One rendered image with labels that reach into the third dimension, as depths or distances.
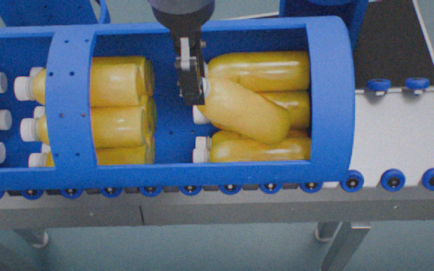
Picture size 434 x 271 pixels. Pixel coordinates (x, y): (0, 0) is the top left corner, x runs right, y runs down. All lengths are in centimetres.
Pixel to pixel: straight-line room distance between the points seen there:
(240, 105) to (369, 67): 136
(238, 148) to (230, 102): 13
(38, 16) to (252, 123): 82
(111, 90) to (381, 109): 56
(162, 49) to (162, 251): 108
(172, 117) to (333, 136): 38
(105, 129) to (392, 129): 57
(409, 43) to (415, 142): 112
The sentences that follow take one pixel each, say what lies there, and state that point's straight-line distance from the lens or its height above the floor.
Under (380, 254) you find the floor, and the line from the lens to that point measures 212.
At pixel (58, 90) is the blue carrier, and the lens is 94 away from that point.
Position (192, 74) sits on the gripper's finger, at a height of 137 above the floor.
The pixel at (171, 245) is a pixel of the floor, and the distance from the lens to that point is 209.
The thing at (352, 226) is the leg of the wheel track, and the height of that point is 63.
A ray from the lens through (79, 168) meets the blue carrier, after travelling 97.
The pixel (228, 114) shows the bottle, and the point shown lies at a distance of 90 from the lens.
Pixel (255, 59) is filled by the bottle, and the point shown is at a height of 114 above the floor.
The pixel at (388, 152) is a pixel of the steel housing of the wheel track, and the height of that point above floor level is 93.
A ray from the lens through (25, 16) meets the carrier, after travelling 161.
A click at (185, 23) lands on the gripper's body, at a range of 69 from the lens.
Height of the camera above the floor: 200
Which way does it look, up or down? 65 degrees down
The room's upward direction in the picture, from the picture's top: 6 degrees counter-clockwise
